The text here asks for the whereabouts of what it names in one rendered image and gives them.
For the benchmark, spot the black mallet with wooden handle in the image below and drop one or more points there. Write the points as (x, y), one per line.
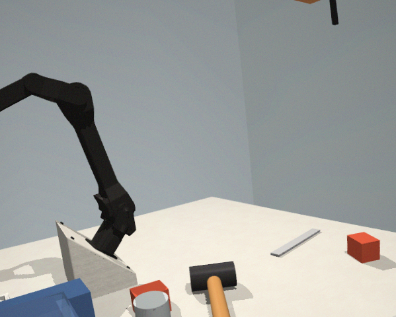
(213, 277)

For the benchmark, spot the orange-red box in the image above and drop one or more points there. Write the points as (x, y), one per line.
(363, 247)
(152, 286)

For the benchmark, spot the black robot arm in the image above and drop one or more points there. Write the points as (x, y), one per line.
(76, 103)

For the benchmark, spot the grey cylinder with white end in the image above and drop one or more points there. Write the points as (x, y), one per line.
(152, 304)

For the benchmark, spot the grey flat bar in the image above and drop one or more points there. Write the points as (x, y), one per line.
(295, 242)

